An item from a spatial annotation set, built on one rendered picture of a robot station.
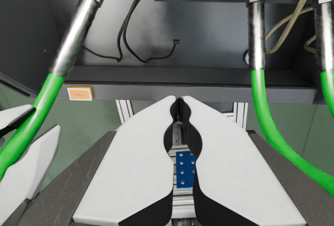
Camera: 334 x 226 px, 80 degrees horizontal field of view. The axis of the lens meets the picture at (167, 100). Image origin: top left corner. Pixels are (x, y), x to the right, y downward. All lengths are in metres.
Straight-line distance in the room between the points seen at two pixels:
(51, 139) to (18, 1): 0.36
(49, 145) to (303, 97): 0.50
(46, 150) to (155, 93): 0.31
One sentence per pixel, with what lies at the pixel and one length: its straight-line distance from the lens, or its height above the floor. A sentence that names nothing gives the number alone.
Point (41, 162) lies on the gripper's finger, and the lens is 0.18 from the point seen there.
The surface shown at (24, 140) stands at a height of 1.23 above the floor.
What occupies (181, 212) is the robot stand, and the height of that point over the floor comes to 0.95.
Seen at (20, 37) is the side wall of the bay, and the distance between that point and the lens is 0.49.
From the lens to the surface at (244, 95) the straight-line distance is 0.49.
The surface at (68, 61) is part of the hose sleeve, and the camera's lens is 0.21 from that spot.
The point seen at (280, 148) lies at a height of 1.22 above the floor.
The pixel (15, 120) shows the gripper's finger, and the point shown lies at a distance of 0.19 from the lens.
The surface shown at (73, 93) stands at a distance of 0.49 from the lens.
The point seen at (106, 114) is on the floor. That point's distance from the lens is 1.70.
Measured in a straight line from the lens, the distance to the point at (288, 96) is 0.53.
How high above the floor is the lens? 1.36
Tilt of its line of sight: 61 degrees down
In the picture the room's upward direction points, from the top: 178 degrees counter-clockwise
